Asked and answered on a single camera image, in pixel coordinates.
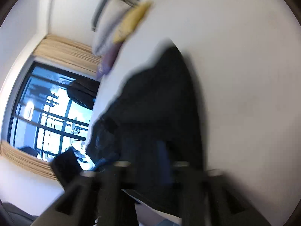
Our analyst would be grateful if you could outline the dark navy pants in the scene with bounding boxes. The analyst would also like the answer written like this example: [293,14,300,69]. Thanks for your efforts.
[86,45,204,217]

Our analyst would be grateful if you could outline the white bed sheet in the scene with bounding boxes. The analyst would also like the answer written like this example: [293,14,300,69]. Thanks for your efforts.
[91,0,300,225]

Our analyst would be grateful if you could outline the window with dark frame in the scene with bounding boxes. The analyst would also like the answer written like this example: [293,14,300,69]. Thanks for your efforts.
[3,61,93,170]

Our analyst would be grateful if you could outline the purple cloth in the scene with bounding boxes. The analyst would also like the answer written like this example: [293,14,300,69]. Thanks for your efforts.
[96,42,123,80]

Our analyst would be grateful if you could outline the beige curtain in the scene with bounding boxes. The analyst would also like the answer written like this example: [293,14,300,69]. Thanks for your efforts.
[33,34,101,77]

